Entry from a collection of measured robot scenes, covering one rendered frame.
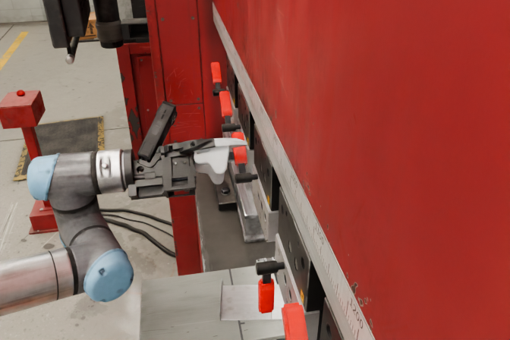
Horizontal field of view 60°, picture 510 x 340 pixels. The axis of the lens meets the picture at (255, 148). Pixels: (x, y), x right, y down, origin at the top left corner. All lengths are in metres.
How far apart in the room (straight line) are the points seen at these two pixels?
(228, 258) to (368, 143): 0.89
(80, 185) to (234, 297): 0.37
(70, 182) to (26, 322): 1.67
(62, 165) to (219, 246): 0.57
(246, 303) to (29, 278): 0.40
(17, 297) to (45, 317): 1.67
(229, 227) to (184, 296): 0.39
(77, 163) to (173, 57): 0.81
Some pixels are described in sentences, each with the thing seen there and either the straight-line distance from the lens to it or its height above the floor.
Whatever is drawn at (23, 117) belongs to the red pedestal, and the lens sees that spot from 2.47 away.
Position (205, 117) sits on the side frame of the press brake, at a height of 1.00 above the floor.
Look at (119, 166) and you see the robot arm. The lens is 0.76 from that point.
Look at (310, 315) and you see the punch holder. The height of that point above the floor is 1.25.
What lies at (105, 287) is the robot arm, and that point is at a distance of 0.73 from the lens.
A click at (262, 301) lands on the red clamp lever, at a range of 0.67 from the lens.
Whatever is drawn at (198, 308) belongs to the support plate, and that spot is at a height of 1.00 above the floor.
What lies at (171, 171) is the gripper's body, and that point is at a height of 1.29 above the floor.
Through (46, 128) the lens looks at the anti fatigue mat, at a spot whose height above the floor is 0.01.
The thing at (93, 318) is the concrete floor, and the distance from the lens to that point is 2.30.
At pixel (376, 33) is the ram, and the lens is 0.30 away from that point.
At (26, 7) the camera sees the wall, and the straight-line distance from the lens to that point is 7.73.
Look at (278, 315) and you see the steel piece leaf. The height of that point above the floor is 1.00.
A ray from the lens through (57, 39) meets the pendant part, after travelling 1.67.
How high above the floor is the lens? 1.69
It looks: 30 degrees down
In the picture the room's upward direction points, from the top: straight up
